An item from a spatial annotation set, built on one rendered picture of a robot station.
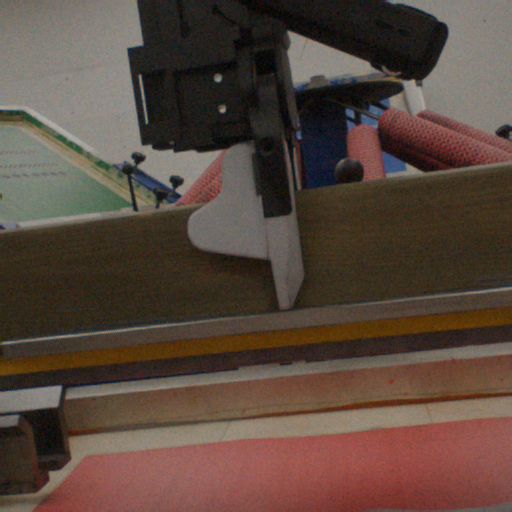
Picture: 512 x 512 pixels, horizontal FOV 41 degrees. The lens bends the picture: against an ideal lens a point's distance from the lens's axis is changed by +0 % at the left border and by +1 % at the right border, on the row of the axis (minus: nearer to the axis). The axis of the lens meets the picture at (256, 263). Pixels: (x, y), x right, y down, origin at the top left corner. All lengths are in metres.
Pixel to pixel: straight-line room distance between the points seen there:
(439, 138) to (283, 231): 0.74
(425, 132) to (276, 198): 0.74
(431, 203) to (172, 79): 0.15
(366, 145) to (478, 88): 3.63
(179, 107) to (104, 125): 4.49
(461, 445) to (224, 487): 0.16
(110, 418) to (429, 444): 0.28
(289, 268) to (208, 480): 0.19
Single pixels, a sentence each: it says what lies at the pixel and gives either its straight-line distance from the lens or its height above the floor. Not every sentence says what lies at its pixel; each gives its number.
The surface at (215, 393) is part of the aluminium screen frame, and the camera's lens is 0.60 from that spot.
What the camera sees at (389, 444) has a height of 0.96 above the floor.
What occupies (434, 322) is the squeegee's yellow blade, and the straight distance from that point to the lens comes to 0.40.
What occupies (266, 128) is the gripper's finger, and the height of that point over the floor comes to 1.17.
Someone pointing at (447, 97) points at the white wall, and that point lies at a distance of 4.62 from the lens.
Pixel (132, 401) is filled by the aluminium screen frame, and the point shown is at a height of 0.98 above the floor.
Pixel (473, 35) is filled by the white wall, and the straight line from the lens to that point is 4.70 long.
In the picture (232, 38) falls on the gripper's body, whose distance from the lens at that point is 0.37.
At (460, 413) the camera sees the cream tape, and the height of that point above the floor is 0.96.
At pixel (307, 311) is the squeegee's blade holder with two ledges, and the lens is 0.37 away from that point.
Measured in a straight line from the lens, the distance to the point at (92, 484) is 0.53.
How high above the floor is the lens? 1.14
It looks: 5 degrees down
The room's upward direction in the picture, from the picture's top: 8 degrees counter-clockwise
